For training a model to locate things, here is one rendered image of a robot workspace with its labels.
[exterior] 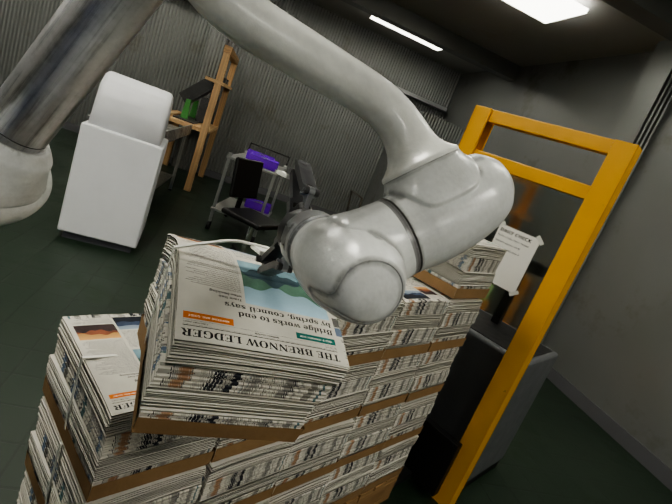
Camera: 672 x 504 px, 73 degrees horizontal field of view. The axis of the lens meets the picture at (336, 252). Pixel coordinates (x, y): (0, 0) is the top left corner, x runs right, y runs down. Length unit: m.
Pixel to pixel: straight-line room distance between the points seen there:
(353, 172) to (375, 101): 8.26
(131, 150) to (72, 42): 3.01
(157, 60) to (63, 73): 7.75
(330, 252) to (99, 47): 0.53
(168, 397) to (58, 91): 0.51
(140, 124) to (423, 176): 3.44
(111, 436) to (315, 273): 0.68
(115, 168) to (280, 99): 5.06
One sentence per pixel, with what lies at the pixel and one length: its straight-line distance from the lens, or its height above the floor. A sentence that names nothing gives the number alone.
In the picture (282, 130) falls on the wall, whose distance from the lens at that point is 8.52.
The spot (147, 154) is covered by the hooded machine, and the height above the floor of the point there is 0.83.
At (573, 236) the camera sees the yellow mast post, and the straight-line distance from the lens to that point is 2.15.
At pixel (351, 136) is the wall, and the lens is 8.73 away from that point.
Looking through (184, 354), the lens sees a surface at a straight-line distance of 0.68.
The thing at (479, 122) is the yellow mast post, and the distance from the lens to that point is 2.42.
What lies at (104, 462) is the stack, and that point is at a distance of 1.11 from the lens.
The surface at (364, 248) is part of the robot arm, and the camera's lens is 0.46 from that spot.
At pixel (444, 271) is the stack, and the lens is 1.77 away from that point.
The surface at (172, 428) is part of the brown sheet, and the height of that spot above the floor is 0.94.
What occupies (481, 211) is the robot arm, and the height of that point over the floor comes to 1.44.
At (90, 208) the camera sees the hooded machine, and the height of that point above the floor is 0.29.
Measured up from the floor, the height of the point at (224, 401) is 1.01.
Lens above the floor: 1.46
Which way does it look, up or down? 13 degrees down
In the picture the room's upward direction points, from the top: 21 degrees clockwise
